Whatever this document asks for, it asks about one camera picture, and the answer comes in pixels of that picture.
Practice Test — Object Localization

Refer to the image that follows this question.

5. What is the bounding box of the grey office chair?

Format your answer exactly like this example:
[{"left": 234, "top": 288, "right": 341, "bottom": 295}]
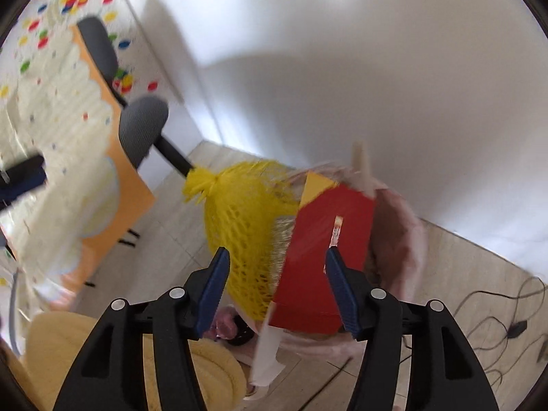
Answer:
[{"left": 77, "top": 16, "right": 195, "bottom": 178}]

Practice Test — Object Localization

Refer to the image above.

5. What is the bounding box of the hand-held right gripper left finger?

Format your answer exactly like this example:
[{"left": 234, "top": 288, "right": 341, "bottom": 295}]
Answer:
[{"left": 53, "top": 246, "right": 232, "bottom": 411}]

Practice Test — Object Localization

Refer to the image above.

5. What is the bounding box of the white paper strip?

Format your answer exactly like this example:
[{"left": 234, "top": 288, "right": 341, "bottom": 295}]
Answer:
[{"left": 250, "top": 325, "right": 286, "bottom": 388}]

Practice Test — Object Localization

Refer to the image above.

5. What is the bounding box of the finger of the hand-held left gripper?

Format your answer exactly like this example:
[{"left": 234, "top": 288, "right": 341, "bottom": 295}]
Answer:
[{"left": 0, "top": 155, "right": 47, "bottom": 212}]

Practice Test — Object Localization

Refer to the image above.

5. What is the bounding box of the black floor cable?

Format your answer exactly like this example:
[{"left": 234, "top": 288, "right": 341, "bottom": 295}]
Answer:
[{"left": 454, "top": 276, "right": 548, "bottom": 390}]

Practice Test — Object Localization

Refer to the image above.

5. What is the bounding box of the yellow striped dotted sheet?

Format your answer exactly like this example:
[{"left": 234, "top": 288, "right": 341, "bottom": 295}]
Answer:
[{"left": 0, "top": 23, "right": 157, "bottom": 309}]

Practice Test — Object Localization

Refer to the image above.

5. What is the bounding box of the red cardboard box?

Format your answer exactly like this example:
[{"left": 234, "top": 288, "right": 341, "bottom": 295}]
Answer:
[{"left": 269, "top": 171, "right": 377, "bottom": 335}]

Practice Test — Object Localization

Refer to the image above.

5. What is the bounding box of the balloon printed plastic tablecloth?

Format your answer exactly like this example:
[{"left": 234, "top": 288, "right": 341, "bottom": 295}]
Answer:
[{"left": 0, "top": 0, "right": 165, "bottom": 99}]

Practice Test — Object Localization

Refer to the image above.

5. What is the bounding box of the white slipper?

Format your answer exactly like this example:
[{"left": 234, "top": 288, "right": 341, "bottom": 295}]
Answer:
[{"left": 244, "top": 381, "right": 270, "bottom": 401}]

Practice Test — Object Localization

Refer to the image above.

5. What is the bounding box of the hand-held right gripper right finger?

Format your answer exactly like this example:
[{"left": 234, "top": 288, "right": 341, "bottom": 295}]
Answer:
[{"left": 324, "top": 247, "right": 499, "bottom": 411}]

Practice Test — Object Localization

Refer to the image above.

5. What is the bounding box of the clear plastic bag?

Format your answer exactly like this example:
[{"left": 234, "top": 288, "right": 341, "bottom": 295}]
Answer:
[{"left": 210, "top": 160, "right": 429, "bottom": 358}]

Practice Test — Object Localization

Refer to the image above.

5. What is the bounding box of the yellow foam net sleeve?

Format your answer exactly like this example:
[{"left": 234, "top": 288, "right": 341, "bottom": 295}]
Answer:
[{"left": 183, "top": 159, "right": 309, "bottom": 322}]

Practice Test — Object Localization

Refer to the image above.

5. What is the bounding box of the beige flat stick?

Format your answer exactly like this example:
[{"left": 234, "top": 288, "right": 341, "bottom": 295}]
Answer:
[{"left": 352, "top": 141, "right": 374, "bottom": 198}]

